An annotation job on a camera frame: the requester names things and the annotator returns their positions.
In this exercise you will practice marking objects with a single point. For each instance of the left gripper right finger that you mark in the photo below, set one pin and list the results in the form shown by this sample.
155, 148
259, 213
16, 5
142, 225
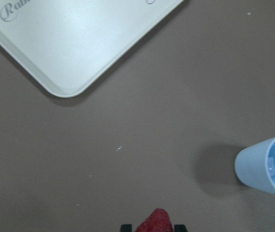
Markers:
180, 228

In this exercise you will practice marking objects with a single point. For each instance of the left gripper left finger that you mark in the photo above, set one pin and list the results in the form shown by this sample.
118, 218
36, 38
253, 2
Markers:
126, 228

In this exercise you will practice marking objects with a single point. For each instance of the red strawberry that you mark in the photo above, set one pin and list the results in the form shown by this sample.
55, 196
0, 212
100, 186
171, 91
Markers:
158, 221

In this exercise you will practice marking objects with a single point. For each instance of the light blue cup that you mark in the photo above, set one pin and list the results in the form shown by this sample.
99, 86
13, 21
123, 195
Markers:
255, 166

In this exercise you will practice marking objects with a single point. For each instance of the white rabbit tray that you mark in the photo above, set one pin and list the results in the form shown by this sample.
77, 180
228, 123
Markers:
66, 45

